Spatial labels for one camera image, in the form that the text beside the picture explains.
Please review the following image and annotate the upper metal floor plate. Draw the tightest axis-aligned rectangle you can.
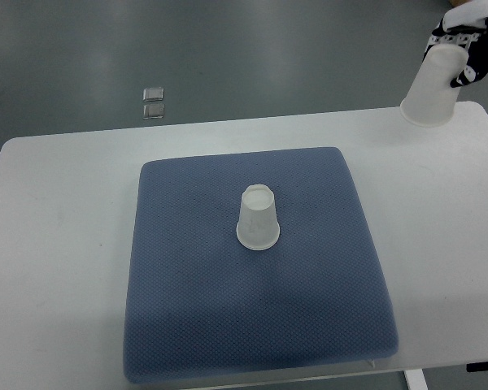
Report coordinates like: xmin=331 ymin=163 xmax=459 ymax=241
xmin=142 ymin=87 xmax=164 ymax=102

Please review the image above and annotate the white table leg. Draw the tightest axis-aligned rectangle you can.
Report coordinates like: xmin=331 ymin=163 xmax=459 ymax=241
xmin=403 ymin=369 xmax=429 ymax=390

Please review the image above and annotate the white paper cup on mat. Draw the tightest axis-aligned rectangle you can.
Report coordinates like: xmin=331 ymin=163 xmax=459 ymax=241
xmin=236 ymin=184 xmax=280 ymax=251

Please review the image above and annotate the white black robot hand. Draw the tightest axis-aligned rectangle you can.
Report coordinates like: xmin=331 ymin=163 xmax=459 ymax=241
xmin=424 ymin=1 xmax=488 ymax=88

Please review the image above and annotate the blue textured cushion mat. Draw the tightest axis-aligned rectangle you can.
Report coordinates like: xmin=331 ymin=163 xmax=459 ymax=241
xmin=124 ymin=147 xmax=399 ymax=384

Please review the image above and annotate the white paper cup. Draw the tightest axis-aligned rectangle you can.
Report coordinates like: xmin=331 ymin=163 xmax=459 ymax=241
xmin=400 ymin=44 xmax=468 ymax=127
xmin=236 ymin=184 xmax=280 ymax=251

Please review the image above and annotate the black table control panel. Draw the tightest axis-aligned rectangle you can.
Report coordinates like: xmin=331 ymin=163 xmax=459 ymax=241
xmin=466 ymin=362 xmax=488 ymax=373

